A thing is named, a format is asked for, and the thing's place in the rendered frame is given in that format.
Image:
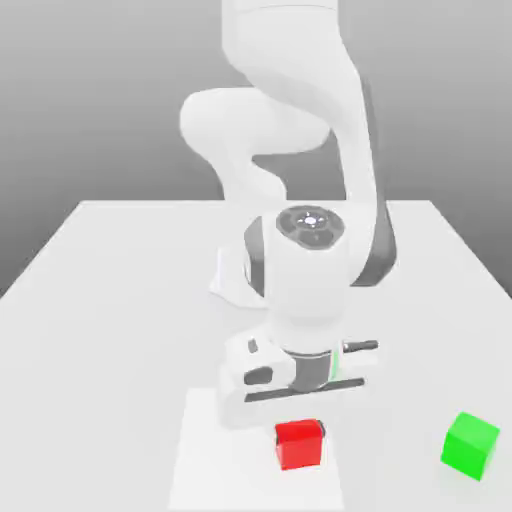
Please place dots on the small green cube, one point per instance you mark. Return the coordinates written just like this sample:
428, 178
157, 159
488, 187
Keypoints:
470, 446

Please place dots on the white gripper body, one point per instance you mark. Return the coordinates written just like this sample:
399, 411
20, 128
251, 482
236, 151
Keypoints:
256, 412

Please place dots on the small red cube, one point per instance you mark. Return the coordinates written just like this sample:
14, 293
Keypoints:
299, 444

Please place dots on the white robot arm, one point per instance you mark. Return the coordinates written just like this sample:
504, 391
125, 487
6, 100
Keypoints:
308, 276

